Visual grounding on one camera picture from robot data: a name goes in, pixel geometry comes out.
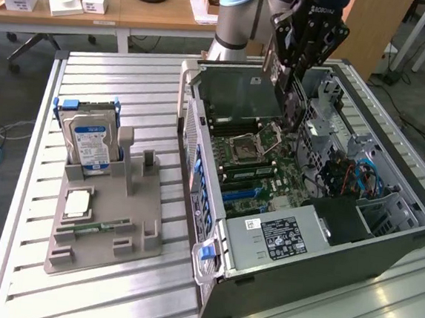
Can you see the silver chipset heatsink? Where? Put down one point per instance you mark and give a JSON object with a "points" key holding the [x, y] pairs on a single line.
{"points": [[281, 205]]}

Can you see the black low-profile graphics card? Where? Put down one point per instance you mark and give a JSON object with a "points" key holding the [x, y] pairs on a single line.
{"points": [[295, 110]]}

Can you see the black plastic inner cover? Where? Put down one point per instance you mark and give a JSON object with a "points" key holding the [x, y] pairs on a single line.
{"points": [[341, 222]]}

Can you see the black RAM slot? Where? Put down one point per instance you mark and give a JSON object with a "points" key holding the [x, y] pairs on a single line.
{"points": [[233, 130], [232, 126], [231, 116], [231, 121]]}

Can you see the black expansion slot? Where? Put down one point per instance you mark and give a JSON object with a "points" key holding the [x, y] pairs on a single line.
{"points": [[240, 186]]}

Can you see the blue case latch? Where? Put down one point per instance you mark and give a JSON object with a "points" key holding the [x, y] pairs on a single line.
{"points": [[205, 254]]}

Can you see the white paper stack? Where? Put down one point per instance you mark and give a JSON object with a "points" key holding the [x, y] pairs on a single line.
{"points": [[203, 13]]}

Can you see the wooden desk white frame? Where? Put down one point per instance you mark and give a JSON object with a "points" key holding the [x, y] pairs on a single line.
{"points": [[143, 11]]}

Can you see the wooden cabinet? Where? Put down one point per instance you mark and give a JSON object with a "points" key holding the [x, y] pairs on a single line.
{"points": [[372, 39]]}

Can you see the metal CPU socket cover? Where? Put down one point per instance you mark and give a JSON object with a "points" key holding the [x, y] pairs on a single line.
{"points": [[260, 135]]}

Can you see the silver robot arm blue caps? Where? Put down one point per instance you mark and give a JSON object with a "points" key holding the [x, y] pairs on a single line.
{"points": [[239, 23]]}

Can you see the green RAM stick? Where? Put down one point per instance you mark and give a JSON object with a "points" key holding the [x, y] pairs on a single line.
{"points": [[95, 227], [250, 172]]}

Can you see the silver CPU chip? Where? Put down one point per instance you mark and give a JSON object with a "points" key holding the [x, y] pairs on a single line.
{"points": [[77, 205]]}

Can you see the metal CPU socket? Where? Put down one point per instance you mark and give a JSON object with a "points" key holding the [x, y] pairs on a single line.
{"points": [[243, 148]]}

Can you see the black power adapter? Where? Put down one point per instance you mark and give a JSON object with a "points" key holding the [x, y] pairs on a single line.
{"points": [[391, 78]]}

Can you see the metal disk bay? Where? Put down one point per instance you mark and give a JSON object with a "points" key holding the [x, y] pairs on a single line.
{"points": [[390, 215]]}

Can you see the black chair base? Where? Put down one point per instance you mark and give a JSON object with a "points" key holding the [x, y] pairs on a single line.
{"points": [[32, 46]]}

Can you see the grey plastic parts rack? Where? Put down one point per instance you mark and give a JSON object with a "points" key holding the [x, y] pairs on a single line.
{"points": [[137, 204]]}

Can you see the small white labelled box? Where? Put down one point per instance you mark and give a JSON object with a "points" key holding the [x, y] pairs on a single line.
{"points": [[94, 1]]}

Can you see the grey power supply unit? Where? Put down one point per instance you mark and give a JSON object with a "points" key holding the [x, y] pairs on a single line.
{"points": [[249, 244]]}

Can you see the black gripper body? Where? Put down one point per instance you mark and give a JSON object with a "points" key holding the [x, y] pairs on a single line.
{"points": [[320, 8]]}

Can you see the hard disk with blue carrier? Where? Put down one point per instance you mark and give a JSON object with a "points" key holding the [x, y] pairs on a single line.
{"points": [[89, 141]]}

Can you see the blue expansion slot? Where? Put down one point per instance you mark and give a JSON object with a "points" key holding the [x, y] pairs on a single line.
{"points": [[242, 196]]}

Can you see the blue slot retainer clip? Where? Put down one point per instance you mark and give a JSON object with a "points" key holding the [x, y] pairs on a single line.
{"points": [[205, 208], [198, 166], [198, 152], [203, 195], [201, 182], [207, 222]]}

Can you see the grey open PC case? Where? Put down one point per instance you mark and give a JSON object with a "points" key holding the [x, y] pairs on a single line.
{"points": [[336, 281]]}

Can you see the green motherboard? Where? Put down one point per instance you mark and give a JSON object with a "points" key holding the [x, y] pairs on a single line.
{"points": [[288, 180]]}

